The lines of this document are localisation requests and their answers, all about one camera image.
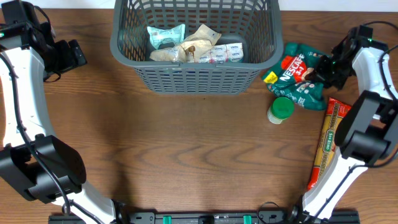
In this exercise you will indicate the grey plastic lattice basket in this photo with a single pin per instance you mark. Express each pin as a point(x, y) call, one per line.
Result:
point(256, 24)

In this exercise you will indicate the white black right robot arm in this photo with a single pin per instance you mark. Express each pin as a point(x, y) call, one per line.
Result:
point(366, 138)

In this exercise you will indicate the green lidded jar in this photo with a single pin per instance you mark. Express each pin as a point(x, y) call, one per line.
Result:
point(281, 109)

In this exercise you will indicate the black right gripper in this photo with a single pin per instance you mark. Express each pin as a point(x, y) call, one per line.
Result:
point(325, 72)

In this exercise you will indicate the beige paper pouch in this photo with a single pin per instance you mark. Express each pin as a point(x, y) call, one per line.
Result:
point(191, 48)

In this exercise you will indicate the pale green tissue packet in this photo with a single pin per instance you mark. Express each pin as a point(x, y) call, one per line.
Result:
point(174, 35)

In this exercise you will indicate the red spaghetti packet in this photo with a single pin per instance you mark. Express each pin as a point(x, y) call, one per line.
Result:
point(335, 112)

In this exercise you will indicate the white Kleenex tissue multipack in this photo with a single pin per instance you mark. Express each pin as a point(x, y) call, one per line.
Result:
point(223, 53)

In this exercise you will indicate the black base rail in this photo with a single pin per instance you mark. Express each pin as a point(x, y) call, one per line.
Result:
point(273, 215)

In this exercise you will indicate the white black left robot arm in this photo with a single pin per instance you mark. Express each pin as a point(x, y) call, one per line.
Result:
point(34, 162)

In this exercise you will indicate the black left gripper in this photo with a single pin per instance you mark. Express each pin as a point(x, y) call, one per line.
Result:
point(73, 61)

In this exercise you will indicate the green Nescafe coffee bag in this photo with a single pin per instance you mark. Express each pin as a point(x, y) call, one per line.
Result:
point(289, 77)

